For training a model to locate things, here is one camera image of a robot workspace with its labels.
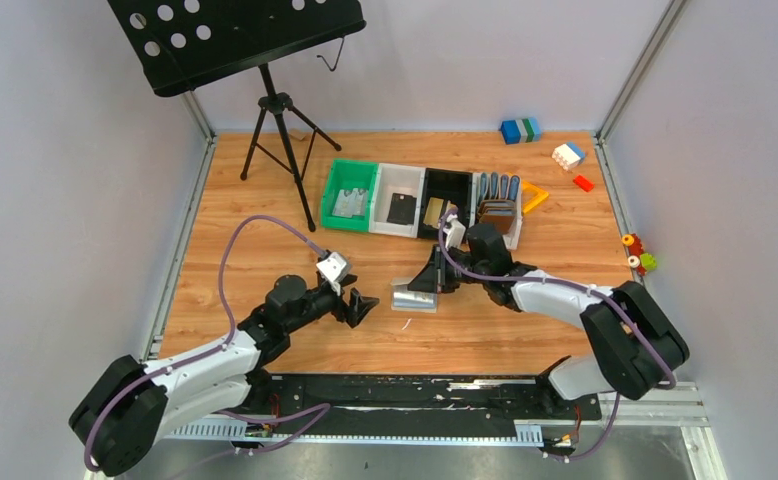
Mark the black plastic bin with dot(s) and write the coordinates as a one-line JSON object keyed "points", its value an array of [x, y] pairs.
{"points": [[443, 189]]}

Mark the blue green block stack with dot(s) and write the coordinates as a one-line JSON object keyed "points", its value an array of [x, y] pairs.
{"points": [[523, 130]]}

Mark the green plastic bin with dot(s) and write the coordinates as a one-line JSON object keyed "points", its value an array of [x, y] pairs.
{"points": [[347, 174]]}

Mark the brown leather wallets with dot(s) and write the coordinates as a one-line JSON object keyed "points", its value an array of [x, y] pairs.
{"points": [[500, 213]]}

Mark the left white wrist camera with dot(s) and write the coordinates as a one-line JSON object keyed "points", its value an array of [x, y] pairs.
{"points": [[334, 268]]}

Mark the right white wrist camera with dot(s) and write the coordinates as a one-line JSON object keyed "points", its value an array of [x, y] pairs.
{"points": [[454, 233]]}

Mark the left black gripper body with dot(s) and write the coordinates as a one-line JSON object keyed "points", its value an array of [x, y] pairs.
{"points": [[348, 303]]}

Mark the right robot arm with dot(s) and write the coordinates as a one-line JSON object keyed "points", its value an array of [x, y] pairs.
{"points": [[634, 346]]}

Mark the white bin with wallets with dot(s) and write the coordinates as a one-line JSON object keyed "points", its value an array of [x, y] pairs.
{"points": [[512, 238]]}

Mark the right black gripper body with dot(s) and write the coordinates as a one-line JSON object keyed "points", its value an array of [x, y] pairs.
{"points": [[440, 273]]}

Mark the yellow plastic angle piece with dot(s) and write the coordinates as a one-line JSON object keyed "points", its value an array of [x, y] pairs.
{"points": [[532, 196]]}

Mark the red green toy car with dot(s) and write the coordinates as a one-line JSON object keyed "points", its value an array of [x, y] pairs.
{"points": [[638, 258]]}

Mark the white blue toy block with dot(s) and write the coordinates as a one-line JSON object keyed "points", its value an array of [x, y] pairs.
{"points": [[568, 156]]}

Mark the black card in white bin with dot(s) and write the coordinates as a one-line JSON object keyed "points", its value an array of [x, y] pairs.
{"points": [[402, 209]]}

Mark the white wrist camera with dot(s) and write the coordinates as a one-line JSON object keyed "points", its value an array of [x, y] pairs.
{"points": [[454, 233], [334, 268]]}

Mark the silver cards in green bin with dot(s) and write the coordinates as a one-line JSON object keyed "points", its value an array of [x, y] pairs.
{"points": [[350, 203]]}

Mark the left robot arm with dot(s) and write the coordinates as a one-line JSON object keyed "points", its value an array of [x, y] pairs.
{"points": [[133, 404]]}

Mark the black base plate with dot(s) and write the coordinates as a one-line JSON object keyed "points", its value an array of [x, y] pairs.
{"points": [[418, 406]]}

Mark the white plastic bin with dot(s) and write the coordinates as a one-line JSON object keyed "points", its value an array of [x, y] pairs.
{"points": [[394, 178]]}

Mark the red toy brick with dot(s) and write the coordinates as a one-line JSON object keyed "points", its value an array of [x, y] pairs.
{"points": [[583, 183]]}

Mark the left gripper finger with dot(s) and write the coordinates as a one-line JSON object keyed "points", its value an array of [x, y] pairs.
{"points": [[356, 315], [362, 304]]}

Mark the black music stand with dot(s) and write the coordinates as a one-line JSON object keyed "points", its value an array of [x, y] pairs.
{"points": [[184, 45]]}

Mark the gold cards in black bin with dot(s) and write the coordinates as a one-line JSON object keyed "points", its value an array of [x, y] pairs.
{"points": [[435, 209]]}

